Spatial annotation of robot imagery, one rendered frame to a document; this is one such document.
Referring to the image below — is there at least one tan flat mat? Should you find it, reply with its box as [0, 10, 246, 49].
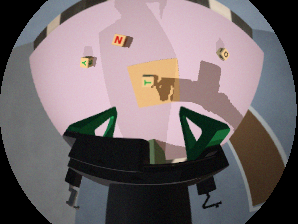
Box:
[127, 58, 180, 108]

